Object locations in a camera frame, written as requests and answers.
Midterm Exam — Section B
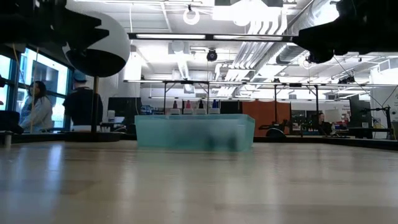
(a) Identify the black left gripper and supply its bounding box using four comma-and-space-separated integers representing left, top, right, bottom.
18, 0, 109, 58

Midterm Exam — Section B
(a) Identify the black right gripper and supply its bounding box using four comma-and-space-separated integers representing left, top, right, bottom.
294, 0, 382, 62

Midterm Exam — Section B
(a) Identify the white globe lamp black base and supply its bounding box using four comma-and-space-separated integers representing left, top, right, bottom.
63, 11, 131, 142

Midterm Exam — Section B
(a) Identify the large window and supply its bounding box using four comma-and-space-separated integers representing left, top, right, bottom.
0, 46, 75, 132

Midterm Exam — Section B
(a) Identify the person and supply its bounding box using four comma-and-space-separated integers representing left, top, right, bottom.
19, 80, 53, 133
63, 70, 104, 127
315, 112, 333, 136

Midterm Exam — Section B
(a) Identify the overhead LED light bar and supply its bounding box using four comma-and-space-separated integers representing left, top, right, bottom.
127, 32, 295, 44

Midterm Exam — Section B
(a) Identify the black monitor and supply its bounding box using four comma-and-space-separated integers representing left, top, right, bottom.
108, 97, 144, 125

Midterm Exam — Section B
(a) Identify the translucent green plastic tray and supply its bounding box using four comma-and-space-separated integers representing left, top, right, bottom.
134, 113, 256, 152

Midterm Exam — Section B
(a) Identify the silver ventilation duct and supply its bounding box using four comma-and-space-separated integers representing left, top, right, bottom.
273, 0, 340, 65

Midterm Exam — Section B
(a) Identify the black background rig frame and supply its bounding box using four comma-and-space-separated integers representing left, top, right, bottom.
163, 80, 210, 116
273, 82, 320, 125

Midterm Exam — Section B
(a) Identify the orange partition wall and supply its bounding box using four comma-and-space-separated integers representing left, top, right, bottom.
242, 101, 292, 138

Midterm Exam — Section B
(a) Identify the white ring light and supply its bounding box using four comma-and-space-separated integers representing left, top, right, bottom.
182, 8, 200, 26

